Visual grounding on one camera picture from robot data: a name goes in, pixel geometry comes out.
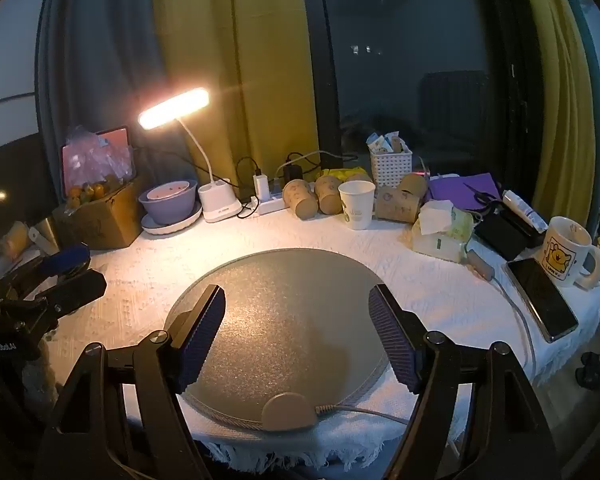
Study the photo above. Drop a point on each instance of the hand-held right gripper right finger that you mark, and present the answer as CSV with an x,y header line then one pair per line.
x,y
390,332

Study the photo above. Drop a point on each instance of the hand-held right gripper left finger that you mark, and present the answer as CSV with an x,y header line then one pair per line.
x,y
205,332

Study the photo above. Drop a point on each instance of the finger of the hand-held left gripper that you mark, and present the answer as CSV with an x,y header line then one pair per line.
x,y
80,287
67,257

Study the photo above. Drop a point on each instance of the white paper cup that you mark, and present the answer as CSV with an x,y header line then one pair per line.
x,y
357,205

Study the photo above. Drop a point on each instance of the cardboard box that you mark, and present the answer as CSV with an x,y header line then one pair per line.
x,y
105,220

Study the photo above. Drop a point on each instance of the white textured tablecloth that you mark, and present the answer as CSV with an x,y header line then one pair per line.
x,y
145,280

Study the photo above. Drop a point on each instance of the pile of small oranges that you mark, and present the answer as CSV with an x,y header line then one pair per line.
x,y
87,192

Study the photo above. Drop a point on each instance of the round grey table mat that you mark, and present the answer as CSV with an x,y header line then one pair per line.
x,y
280,320

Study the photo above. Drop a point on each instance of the clear plastic bag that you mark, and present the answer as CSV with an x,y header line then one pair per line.
x,y
92,160

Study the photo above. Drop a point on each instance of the tissue pack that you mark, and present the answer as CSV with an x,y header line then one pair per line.
x,y
440,235

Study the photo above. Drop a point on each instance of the white plate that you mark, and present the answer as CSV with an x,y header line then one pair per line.
x,y
180,225

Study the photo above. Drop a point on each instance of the purple bowl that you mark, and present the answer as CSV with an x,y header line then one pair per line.
x,y
167,205

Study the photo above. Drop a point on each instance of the white desk lamp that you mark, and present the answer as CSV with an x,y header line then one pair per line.
x,y
221,205

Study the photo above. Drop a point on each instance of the white power strip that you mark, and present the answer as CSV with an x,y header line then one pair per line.
x,y
270,206

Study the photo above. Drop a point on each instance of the black case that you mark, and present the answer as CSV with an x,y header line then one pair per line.
x,y
505,235

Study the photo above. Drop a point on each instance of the black smartphone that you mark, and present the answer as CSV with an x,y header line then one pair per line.
x,y
542,300

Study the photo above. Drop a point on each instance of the purple folder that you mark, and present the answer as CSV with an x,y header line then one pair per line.
x,y
455,190

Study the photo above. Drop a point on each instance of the white charger plug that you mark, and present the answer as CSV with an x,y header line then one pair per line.
x,y
261,186

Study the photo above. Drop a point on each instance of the yellow packet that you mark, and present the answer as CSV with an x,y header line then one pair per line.
x,y
347,174

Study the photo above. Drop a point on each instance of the white plastic basket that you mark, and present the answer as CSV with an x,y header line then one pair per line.
x,y
391,167

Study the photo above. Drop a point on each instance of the black scissors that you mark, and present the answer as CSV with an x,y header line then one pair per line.
x,y
482,195

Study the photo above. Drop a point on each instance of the white cream tube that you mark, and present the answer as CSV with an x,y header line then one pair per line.
x,y
525,211

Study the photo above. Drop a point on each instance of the black charger plug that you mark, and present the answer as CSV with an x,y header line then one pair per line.
x,y
292,172

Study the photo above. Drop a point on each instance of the packets in basket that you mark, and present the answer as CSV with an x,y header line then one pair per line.
x,y
387,142

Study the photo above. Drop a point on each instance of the white cartoon bear mug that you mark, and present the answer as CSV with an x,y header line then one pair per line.
x,y
565,252

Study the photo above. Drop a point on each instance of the grey curtain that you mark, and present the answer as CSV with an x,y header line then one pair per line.
x,y
100,50

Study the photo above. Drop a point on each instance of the yellow curtain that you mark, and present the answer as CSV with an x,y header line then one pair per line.
x,y
560,85
240,35

